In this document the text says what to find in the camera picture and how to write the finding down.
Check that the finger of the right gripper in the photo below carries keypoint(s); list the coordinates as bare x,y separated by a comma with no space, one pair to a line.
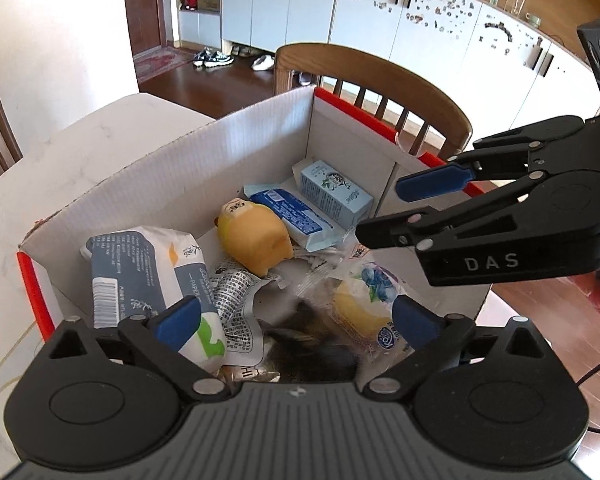
485,223
433,182

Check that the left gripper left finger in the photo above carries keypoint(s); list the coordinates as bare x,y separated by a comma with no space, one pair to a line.
156,344

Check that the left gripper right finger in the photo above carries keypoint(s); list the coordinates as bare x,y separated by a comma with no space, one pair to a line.
437,343

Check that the light blue small carton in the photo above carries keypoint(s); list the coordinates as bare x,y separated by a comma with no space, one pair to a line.
332,192

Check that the white blue tissue pack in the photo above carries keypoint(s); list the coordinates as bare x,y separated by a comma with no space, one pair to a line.
145,270

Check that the gold foil snack bag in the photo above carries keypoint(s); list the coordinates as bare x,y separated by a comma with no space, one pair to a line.
257,373

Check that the blueberry bread packet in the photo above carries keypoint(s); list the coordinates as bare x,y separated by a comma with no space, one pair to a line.
360,295

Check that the silver white foil packet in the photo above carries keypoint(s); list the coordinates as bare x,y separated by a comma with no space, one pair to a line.
234,291

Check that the blue wafer packet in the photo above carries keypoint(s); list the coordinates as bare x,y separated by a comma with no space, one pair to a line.
307,226

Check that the black sesame snack packet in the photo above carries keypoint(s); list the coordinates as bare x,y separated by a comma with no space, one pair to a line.
306,350

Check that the yellow plush toy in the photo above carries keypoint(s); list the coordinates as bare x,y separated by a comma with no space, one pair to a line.
253,235

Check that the person's hand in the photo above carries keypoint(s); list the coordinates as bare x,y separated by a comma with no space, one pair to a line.
589,285

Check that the right wooden chair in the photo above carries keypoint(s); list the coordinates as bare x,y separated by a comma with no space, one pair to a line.
392,82

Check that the white storage cupboards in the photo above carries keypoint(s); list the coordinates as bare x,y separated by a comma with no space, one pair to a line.
500,71

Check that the red cardboard box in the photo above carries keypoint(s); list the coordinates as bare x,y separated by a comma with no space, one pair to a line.
183,185

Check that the pair of sneakers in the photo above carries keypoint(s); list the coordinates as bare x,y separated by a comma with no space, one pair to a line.
210,58

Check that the red patterned rug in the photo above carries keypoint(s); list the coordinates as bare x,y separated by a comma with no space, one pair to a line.
159,60

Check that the dark wooden door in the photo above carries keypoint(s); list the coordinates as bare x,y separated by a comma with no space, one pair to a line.
146,25

